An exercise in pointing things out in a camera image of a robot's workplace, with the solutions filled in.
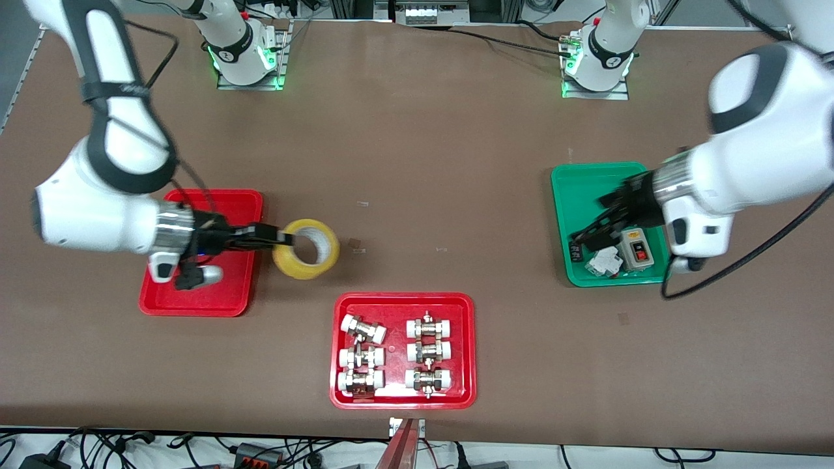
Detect yellow tape roll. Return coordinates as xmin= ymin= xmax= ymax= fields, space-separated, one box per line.
xmin=272 ymin=219 xmax=341 ymax=281

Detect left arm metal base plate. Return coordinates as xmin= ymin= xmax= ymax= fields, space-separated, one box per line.
xmin=562 ymin=33 xmax=631 ymax=101

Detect red silver aluminium profile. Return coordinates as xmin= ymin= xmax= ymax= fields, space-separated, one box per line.
xmin=375 ymin=417 xmax=427 ymax=469

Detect green plastic tray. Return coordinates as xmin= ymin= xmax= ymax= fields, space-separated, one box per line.
xmin=551 ymin=162 xmax=672 ymax=287

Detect white circuit breaker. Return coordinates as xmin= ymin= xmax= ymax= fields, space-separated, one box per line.
xmin=584 ymin=245 xmax=622 ymax=279

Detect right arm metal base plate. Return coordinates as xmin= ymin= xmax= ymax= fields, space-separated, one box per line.
xmin=217 ymin=20 xmax=291 ymax=91

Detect grey push button switch box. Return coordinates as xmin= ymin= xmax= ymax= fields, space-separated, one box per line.
xmin=618 ymin=227 xmax=654 ymax=272

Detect empty red plastic tray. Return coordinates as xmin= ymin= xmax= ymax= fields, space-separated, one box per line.
xmin=138 ymin=189 xmax=265 ymax=318

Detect black orange power strip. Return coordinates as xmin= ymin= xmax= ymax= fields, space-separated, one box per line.
xmin=233 ymin=442 xmax=285 ymax=469

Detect black power adapter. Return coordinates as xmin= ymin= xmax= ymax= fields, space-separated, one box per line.
xmin=20 ymin=451 xmax=70 ymax=469

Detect white power strip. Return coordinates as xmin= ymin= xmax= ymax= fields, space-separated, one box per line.
xmin=404 ymin=4 xmax=455 ymax=26

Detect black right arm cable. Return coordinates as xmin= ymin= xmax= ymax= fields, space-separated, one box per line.
xmin=122 ymin=20 xmax=225 ymax=219

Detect black cable on table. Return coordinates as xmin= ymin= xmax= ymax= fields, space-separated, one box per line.
xmin=448 ymin=26 xmax=574 ymax=57

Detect red tray with fittings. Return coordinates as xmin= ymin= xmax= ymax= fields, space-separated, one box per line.
xmin=329 ymin=292 xmax=477 ymax=410

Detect white metal pipe fitting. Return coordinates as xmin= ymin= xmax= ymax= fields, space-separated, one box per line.
xmin=405 ymin=367 xmax=453 ymax=398
xmin=338 ymin=345 xmax=385 ymax=369
xmin=406 ymin=311 xmax=453 ymax=339
xmin=341 ymin=314 xmax=387 ymax=345
xmin=337 ymin=369 xmax=385 ymax=397
xmin=407 ymin=340 xmax=452 ymax=363

